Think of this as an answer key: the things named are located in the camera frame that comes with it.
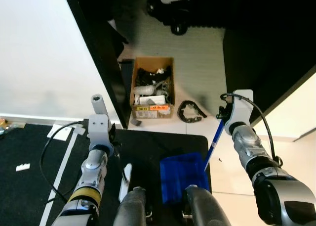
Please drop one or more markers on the small colourful floor clutter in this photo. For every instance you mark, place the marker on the small colourful floor clutter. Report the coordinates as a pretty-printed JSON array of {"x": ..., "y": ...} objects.
[{"x": 6, "y": 124}]

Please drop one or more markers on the grey right robot leg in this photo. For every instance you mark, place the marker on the grey right robot leg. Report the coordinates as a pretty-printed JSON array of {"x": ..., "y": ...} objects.
[{"x": 207, "y": 208}]

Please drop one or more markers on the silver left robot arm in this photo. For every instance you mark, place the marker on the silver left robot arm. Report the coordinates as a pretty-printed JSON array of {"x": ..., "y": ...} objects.
[{"x": 91, "y": 171}]

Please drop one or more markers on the small white label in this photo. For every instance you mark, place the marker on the small white label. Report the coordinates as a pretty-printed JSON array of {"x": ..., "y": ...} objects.
[{"x": 22, "y": 167}]

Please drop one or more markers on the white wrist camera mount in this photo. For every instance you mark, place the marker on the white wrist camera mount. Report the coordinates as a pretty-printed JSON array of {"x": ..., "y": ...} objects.
[
  {"x": 98, "y": 129},
  {"x": 242, "y": 105}
]

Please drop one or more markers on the grey robot leg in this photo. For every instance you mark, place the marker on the grey robot leg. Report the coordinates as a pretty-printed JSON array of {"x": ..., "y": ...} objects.
[
  {"x": 131, "y": 208},
  {"x": 207, "y": 208}
]

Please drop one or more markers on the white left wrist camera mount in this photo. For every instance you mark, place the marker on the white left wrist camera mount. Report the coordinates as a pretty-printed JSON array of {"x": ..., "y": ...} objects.
[{"x": 98, "y": 129}]

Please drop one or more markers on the white paper sheet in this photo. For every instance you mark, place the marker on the white paper sheet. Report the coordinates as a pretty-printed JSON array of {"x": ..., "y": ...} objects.
[{"x": 61, "y": 132}]

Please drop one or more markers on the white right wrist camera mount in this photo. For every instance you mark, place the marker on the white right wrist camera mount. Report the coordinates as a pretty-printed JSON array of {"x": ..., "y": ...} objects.
[{"x": 242, "y": 105}]

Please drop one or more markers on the black cabinet with white side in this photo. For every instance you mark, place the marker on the black cabinet with white side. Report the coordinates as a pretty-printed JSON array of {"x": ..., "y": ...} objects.
[{"x": 266, "y": 53}]

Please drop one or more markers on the white tape strip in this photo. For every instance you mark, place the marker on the white tape strip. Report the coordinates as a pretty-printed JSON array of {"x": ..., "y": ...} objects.
[{"x": 59, "y": 176}]

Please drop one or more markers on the black floor mat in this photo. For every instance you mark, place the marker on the black floor mat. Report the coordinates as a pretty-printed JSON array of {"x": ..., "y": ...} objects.
[{"x": 29, "y": 196}]

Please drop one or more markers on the grey left robot leg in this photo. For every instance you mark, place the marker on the grey left robot leg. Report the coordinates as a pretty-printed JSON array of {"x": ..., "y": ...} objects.
[{"x": 131, "y": 208}]

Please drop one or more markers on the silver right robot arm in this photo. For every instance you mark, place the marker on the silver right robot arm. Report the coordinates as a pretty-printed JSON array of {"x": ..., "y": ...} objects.
[{"x": 269, "y": 181}]

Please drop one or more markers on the black wheeled machine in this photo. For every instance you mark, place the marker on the black wheeled machine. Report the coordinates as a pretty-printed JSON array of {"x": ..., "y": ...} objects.
[{"x": 170, "y": 8}]

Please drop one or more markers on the small grey block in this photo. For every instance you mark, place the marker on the small grey block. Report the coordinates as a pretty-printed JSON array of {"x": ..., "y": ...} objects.
[{"x": 136, "y": 122}]

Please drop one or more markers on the tall black cabinet panel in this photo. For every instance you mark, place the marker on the tall black cabinet panel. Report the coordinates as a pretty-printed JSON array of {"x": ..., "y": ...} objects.
[{"x": 98, "y": 43}]

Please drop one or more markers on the brown cardboard box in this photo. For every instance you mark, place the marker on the brown cardboard box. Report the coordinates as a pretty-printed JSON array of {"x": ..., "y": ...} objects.
[{"x": 152, "y": 112}]

